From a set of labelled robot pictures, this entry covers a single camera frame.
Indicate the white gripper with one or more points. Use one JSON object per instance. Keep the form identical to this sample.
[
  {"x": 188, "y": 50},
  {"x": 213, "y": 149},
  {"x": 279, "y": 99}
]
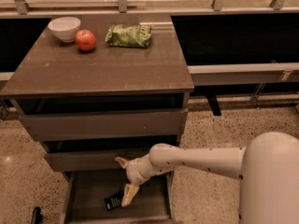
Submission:
[{"x": 135, "y": 171}]

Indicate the dark blue rxbar wrapper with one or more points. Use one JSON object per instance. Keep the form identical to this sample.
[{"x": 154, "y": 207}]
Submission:
[{"x": 113, "y": 201}]

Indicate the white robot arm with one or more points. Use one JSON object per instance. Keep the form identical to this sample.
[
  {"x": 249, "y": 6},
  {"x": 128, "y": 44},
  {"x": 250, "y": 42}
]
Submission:
[{"x": 267, "y": 168}]

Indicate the grey open bottom drawer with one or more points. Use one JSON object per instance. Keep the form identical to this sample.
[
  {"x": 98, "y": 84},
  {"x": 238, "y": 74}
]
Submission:
[{"x": 87, "y": 191}]

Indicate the grey middle drawer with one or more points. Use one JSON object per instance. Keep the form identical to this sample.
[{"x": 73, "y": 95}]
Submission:
[{"x": 91, "y": 160}]

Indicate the grey top drawer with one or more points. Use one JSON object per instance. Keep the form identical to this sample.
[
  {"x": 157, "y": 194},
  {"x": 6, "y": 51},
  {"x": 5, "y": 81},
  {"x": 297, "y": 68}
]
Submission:
[{"x": 81, "y": 126}]

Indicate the grey drawer cabinet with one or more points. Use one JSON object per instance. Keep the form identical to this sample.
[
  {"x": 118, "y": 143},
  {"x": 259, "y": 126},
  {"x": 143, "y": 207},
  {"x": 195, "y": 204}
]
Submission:
[{"x": 56, "y": 78}]

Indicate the black object bottom left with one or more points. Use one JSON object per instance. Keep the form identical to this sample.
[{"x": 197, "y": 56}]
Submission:
[{"x": 36, "y": 216}]

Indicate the grey low bench shelf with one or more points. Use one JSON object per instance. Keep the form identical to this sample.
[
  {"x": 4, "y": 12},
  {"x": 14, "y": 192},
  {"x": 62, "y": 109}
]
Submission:
[{"x": 254, "y": 79}]

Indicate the green chip bag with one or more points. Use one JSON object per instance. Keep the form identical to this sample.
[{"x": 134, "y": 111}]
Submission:
[{"x": 136, "y": 36}]

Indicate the red apple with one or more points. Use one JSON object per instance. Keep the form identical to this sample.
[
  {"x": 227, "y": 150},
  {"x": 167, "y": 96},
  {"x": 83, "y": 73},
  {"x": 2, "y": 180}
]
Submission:
[{"x": 85, "y": 40}]

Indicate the white ceramic bowl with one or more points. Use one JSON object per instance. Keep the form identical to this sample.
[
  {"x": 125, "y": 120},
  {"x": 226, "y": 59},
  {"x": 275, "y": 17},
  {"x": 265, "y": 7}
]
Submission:
[{"x": 65, "y": 28}]

